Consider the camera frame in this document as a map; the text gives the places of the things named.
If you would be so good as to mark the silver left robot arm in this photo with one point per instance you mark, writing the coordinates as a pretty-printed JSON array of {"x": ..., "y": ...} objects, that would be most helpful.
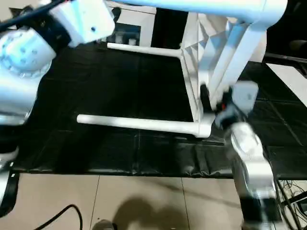
[{"x": 19, "y": 72}]

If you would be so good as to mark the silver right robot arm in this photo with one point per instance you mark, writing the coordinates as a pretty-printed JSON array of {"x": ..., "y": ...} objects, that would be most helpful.
[{"x": 249, "y": 148}]

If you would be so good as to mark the white jar with blue print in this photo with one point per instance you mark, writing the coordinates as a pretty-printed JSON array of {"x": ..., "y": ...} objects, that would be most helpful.
[{"x": 118, "y": 38}]

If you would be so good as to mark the small white jar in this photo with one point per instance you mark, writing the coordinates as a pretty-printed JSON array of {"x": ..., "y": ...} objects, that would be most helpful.
[{"x": 131, "y": 41}]

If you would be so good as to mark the white flat board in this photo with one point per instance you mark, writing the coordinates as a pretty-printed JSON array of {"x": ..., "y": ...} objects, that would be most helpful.
[{"x": 292, "y": 81}]

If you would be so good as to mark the black padded work mat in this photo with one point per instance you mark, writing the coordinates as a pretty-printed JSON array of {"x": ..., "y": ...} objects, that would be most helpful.
[{"x": 96, "y": 83}]

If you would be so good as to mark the black metal bar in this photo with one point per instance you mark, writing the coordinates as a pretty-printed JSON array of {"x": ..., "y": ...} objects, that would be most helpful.
[{"x": 295, "y": 197}]

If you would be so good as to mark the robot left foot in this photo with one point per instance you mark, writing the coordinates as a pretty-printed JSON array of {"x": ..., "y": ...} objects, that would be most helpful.
[{"x": 104, "y": 225}]

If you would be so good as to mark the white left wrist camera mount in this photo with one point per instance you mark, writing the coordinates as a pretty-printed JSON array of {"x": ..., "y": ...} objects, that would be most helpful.
[{"x": 81, "y": 21}]

